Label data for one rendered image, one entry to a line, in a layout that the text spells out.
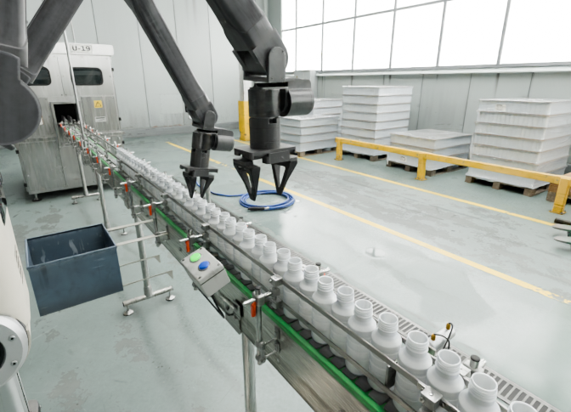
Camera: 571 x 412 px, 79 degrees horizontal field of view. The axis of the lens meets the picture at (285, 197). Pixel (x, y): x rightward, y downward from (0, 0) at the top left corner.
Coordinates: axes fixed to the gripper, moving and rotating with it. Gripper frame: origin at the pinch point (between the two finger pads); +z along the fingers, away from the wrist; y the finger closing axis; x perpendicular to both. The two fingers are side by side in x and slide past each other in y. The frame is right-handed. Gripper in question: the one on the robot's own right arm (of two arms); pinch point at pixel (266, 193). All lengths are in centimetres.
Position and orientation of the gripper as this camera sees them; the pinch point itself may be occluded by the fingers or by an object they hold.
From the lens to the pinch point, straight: 68.4
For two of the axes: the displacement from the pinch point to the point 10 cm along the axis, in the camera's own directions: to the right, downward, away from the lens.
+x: -6.0, -2.5, 7.6
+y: 8.0, -2.0, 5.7
